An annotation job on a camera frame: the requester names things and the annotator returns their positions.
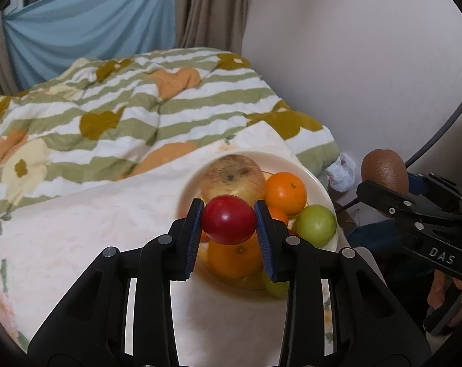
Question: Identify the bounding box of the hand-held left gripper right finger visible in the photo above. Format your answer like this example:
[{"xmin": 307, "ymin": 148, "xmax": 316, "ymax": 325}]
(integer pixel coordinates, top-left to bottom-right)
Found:
[{"xmin": 254, "ymin": 200, "xmax": 432, "ymax": 367}]

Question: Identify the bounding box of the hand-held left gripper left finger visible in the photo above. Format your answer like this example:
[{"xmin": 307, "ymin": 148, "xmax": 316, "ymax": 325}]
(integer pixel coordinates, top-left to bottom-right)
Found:
[{"xmin": 26, "ymin": 199, "xmax": 205, "ymax": 367}]

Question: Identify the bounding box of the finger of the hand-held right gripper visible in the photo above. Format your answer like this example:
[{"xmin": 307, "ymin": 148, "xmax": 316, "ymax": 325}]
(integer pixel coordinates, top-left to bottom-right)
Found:
[
  {"xmin": 356, "ymin": 181, "xmax": 462, "ymax": 231},
  {"xmin": 407, "ymin": 172, "xmax": 462, "ymax": 215}
]

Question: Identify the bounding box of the brown kiwi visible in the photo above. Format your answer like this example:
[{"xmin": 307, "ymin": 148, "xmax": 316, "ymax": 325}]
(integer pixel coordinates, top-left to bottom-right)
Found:
[{"xmin": 361, "ymin": 148, "xmax": 409, "ymax": 218}]

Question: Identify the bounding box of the small orange mandarin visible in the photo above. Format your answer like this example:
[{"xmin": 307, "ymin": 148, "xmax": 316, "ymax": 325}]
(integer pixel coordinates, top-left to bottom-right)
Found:
[{"xmin": 268, "ymin": 206, "xmax": 290, "ymax": 225}]

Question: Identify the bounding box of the red apple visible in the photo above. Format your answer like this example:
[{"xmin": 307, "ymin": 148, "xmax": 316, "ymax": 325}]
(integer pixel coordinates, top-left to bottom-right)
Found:
[{"xmin": 202, "ymin": 195, "xmax": 256, "ymax": 245}]

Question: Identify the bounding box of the large orange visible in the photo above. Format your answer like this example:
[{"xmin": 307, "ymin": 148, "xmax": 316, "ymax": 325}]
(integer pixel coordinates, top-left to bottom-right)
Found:
[{"xmin": 207, "ymin": 237, "xmax": 265, "ymax": 280}]

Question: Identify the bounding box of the green apple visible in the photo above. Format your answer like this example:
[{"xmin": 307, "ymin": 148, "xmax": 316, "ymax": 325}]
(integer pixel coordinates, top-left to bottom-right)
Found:
[
  {"xmin": 262, "ymin": 271, "xmax": 290, "ymax": 299},
  {"xmin": 294, "ymin": 204, "xmax": 338, "ymax": 248}
]

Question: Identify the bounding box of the cream plate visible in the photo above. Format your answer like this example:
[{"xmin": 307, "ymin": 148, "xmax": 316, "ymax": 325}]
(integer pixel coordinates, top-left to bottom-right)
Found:
[{"xmin": 176, "ymin": 150, "xmax": 339, "ymax": 291}]

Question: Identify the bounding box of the person's right hand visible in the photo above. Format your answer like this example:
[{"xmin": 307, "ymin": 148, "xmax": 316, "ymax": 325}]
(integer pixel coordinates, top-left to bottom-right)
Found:
[{"xmin": 427, "ymin": 271, "xmax": 462, "ymax": 309}]

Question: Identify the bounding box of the dark blue cloth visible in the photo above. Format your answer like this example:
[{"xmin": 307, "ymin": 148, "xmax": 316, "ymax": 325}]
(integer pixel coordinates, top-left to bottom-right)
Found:
[{"xmin": 346, "ymin": 222, "xmax": 426, "ymax": 314}]

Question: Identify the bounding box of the medium orange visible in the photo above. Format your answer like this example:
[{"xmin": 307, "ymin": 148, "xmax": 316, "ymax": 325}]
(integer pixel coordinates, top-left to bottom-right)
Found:
[{"xmin": 264, "ymin": 172, "xmax": 307, "ymax": 217}]

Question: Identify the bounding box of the crumpled white tissue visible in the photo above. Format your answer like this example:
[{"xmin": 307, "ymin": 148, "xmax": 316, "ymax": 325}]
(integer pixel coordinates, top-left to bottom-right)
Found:
[{"xmin": 326, "ymin": 152, "xmax": 357, "ymax": 192}]

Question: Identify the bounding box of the yellow apple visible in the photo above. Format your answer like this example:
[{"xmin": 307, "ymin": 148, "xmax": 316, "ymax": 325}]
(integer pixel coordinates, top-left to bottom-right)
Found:
[{"xmin": 200, "ymin": 154, "xmax": 267, "ymax": 205}]

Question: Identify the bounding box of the green striped floral quilt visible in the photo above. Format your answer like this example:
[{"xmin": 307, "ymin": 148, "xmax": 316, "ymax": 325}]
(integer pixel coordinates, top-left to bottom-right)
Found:
[{"xmin": 0, "ymin": 47, "xmax": 340, "ymax": 218}]

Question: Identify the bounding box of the blue curtain cloth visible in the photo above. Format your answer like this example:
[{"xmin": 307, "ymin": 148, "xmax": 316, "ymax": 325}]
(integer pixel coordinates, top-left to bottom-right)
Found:
[{"xmin": 2, "ymin": 0, "xmax": 178, "ymax": 90}]

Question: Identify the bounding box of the grey cable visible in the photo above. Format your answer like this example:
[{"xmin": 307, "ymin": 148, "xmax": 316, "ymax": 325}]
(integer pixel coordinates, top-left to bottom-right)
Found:
[{"xmin": 405, "ymin": 82, "xmax": 462, "ymax": 165}]

